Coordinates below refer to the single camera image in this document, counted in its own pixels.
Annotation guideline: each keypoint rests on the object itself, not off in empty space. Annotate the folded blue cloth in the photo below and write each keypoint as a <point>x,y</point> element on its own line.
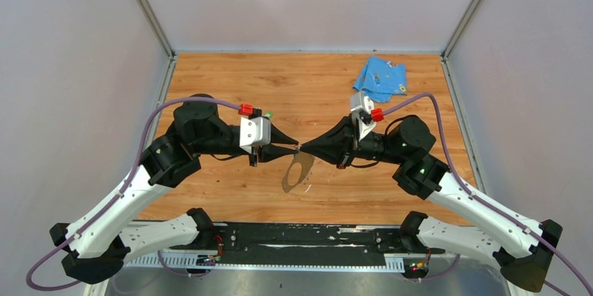
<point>380,79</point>

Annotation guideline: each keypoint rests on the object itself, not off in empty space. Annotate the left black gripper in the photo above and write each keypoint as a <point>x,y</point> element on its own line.
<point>268,152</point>

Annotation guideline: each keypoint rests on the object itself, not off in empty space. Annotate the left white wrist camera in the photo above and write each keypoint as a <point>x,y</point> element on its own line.
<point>254,133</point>

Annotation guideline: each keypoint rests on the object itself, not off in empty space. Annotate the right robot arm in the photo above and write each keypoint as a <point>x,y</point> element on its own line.
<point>519,247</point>

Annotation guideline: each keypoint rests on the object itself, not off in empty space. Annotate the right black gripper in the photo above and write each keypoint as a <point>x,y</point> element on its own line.
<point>338,145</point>

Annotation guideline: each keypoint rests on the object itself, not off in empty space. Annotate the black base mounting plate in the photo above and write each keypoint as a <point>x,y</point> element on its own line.
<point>301,244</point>

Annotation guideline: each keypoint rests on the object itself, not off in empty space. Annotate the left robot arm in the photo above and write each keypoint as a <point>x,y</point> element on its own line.
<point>100,243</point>

